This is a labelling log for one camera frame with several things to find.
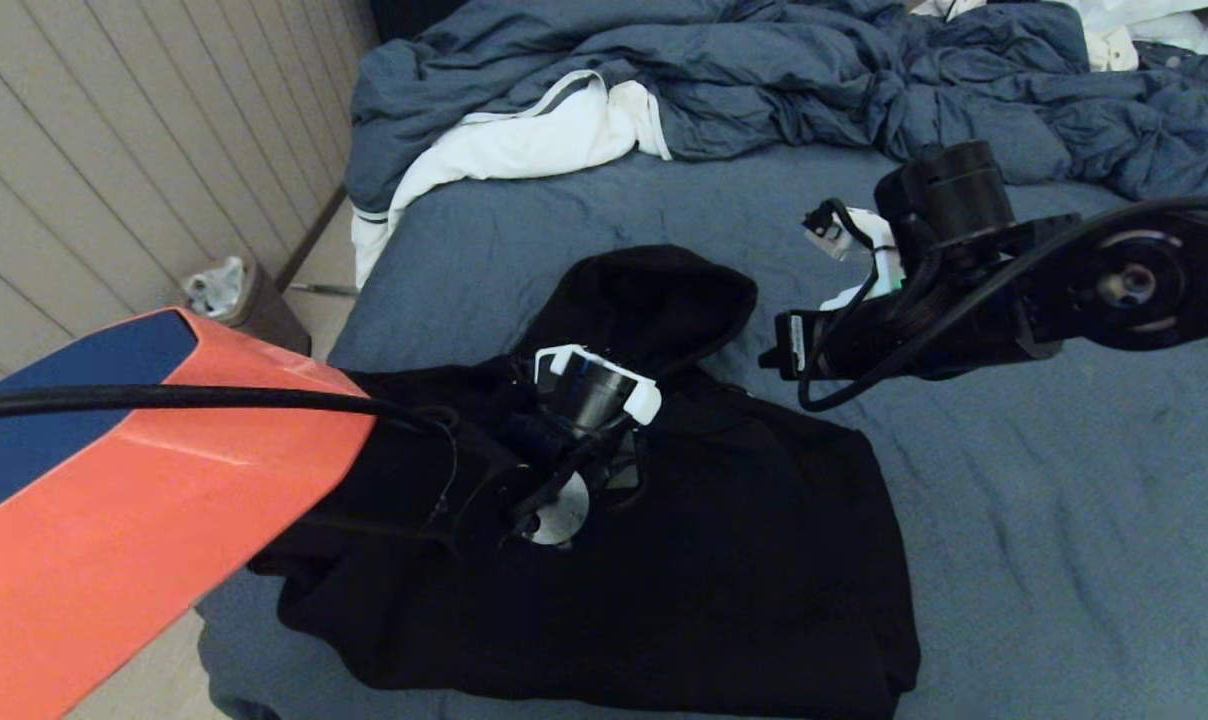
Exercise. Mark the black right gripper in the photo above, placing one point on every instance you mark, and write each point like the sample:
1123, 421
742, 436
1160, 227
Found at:
809, 345

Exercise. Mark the black zip hoodie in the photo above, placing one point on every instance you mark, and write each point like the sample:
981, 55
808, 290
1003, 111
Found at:
664, 560

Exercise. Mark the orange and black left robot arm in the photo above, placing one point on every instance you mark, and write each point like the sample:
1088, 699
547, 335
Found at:
114, 520

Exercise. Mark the rumpled blue duvet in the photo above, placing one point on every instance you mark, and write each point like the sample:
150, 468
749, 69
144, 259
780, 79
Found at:
764, 70

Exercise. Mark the blue bed sheet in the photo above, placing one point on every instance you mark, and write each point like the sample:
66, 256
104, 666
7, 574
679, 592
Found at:
1014, 550

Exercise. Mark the white garment with grey stripe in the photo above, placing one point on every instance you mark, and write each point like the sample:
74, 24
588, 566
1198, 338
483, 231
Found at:
524, 140

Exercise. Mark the cream rumpled garment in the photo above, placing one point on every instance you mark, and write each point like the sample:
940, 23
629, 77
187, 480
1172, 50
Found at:
1114, 50

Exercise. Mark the white pillow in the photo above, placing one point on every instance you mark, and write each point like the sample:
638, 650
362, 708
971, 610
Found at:
1159, 30

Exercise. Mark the grey metal rod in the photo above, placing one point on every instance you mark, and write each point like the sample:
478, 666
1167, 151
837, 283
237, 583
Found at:
324, 290

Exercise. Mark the black headboard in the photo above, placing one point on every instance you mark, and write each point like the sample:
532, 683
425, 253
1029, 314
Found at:
404, 15

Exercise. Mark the beige trash bin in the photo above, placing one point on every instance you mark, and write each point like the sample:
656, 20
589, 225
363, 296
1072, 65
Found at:
264, 315

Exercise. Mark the clear plastic bin bag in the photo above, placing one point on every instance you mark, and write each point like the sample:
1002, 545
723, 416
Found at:
212, 285

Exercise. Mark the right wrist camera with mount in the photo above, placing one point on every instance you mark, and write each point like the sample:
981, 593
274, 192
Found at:
859, 250

